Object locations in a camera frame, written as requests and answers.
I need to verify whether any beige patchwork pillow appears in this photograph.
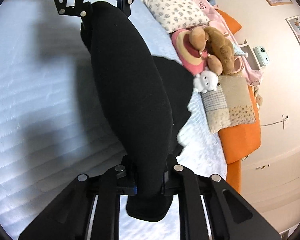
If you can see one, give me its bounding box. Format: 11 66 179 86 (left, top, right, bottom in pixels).
201 76 256 133

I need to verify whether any light blue bed cover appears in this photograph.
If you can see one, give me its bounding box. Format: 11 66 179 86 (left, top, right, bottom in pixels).
0 0 227 239

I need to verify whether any brown monkey plush toy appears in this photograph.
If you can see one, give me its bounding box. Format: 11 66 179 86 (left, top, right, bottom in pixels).
189 26 235 76

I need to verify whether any small white plush toy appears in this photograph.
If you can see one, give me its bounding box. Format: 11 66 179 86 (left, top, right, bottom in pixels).
193 70 218 93

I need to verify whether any white floral pillow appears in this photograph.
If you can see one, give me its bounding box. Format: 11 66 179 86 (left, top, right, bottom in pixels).
141 0 209 34

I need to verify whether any pink round cushion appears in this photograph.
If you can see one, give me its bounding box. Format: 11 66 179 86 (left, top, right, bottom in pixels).
171 29 207 76

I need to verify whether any black large garment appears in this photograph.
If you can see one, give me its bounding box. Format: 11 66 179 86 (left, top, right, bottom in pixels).
81 1 193 222

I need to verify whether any pink printed blanket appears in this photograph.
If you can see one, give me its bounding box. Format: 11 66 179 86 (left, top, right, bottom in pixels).
193 0 262 86

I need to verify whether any orange bed headboard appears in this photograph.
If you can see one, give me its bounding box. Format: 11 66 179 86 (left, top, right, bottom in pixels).
146 0 262 194

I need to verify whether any framed wall picture lower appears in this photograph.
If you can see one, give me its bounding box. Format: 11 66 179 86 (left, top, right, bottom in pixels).
286 15 300 45

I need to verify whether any white instant camera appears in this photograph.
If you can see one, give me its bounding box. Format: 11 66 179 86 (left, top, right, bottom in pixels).
253 46 269 67

